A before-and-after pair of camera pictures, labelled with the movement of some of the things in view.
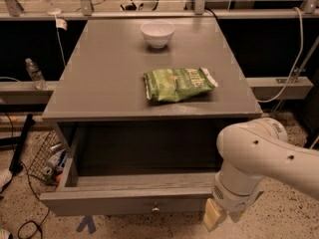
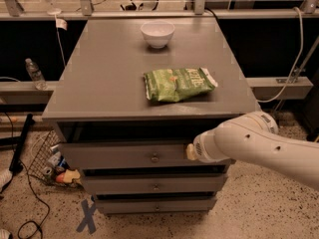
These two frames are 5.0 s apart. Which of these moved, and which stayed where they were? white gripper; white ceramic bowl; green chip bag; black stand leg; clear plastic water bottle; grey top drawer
Moved: grey top drawer; white gripper
Stayed: black stand leg; green chip bag; clear plastic water bottle; white ceramic bowl
